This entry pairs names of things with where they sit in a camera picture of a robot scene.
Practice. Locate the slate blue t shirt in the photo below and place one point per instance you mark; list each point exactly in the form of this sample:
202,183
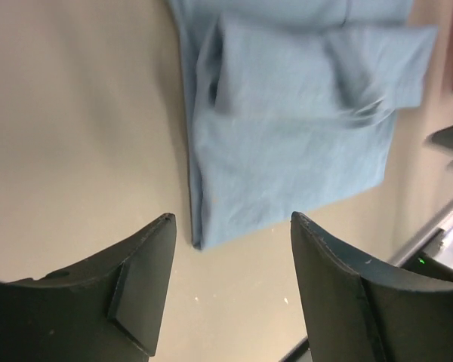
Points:
291,105

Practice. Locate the aluminium frame rail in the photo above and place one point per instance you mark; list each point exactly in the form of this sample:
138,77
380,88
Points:
441,221

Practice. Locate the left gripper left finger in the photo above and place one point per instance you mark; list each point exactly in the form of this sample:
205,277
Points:
107,307

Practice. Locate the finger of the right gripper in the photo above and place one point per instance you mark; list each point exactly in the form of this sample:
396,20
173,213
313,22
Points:
451,137

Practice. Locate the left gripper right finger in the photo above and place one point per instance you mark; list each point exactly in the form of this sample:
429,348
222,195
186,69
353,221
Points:
359,308

